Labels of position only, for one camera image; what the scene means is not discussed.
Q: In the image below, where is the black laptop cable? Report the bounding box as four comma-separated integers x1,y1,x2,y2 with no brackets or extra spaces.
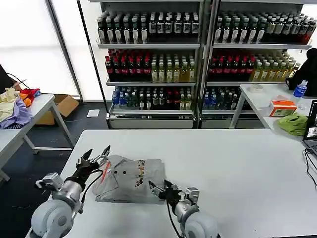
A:
302,148,317,189

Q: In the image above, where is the blue water bottle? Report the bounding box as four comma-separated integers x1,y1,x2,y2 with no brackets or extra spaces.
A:
293,80,309,98

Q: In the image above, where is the grey printed shirt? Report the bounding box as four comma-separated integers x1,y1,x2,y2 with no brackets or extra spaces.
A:
92,154,166,205

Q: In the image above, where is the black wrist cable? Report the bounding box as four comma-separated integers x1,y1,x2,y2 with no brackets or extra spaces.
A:
165,197,183,238
80,168,106,203

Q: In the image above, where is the laptop computer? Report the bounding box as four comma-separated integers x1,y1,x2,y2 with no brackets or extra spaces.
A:
302,99,317,157

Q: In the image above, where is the shelf rack with bottles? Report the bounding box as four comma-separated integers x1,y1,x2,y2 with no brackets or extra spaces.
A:
89,0,207,129
199,0,313,129

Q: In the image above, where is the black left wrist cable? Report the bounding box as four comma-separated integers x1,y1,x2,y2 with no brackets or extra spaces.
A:
80,168,106,203

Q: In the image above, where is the purple cloth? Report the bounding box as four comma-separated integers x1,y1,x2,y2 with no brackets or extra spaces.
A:
0,98,34,130

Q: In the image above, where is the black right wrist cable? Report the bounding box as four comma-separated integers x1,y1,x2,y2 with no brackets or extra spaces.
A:
165,197,183,238

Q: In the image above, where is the green cloth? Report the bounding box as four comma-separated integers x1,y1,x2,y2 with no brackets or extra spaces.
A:
276,113,309,136

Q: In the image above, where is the cream cloth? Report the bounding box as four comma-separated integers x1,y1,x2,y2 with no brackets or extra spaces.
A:
0,88,21,122

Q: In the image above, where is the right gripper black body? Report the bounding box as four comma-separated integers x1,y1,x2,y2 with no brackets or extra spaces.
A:
159,184,184,207

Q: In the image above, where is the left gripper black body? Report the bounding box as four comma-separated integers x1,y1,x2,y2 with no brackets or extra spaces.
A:
71,159,100,184

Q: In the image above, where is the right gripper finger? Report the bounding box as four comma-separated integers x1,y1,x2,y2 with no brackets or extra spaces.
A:
163,179,178,192
148,180,164,198

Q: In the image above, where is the orange tissue box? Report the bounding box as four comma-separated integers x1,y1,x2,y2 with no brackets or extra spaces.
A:
268,100,298,117

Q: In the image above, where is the person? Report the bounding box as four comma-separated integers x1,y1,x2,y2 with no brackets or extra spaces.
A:
284,48,317,98

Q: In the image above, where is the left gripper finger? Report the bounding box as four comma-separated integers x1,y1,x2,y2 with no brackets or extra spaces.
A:
79,148,94,163
91,145,111,165

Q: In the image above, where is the grey window frame post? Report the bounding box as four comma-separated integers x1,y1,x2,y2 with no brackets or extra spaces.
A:
44,0,85,103

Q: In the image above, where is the white side table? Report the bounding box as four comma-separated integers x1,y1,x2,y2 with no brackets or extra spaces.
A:
0,94,75,183
229,83,317,149

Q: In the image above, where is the red orange cloth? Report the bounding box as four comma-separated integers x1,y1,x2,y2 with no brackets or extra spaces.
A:
19,87,42,108

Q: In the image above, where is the brown cardboard box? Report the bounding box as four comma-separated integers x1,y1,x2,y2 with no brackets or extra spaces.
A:
36,94,80,126

